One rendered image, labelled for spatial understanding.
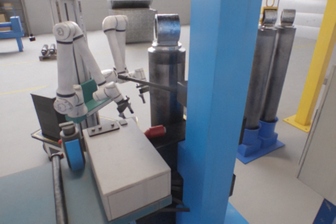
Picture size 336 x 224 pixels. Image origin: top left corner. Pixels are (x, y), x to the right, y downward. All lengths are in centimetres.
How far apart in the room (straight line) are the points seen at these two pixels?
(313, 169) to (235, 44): 47
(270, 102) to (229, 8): 213
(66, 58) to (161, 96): 89
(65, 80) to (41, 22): 1230
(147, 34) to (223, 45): 867
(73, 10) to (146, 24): 707
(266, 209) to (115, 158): 175
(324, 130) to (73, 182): 90
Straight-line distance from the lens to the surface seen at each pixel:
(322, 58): 345
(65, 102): 193
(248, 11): 79
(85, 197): 92
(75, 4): 235
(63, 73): 186
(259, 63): 236
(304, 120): 375
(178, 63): 117
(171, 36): 116
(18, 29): 950
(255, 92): 246
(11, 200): 103
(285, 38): 257
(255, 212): 229
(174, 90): 97
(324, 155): 79
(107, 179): 78
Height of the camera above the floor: 173
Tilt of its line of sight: 25 degrees down
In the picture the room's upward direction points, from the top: straight up
